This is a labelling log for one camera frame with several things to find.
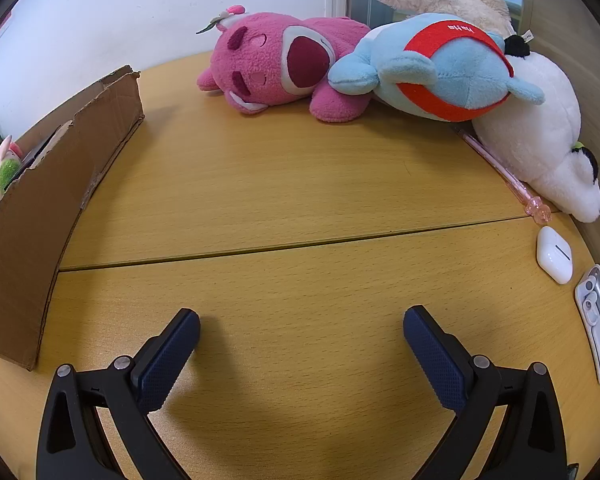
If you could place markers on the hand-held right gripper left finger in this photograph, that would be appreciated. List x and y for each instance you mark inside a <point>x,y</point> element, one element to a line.
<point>167,360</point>

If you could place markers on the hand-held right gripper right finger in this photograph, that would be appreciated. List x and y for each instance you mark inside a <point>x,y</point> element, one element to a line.
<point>437,360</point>

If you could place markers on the brown cardboard box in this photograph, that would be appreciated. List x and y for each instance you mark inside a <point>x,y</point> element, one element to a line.
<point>25,240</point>

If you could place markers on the white earbuds case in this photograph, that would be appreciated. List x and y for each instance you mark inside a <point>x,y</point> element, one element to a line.
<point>554,255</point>

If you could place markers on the pink pen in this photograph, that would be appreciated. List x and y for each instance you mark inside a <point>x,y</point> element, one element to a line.
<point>500,170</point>

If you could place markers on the wooden desk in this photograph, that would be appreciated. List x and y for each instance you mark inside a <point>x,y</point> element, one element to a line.
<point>280,185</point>

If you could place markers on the pink pig plush toy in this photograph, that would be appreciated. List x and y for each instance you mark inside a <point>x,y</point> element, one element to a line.
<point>0,175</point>

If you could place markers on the blue and red plush toy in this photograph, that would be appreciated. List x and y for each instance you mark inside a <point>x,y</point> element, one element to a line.
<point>460,70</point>

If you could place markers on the pink bear plush toy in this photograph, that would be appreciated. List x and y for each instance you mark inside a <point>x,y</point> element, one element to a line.
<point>275,65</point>

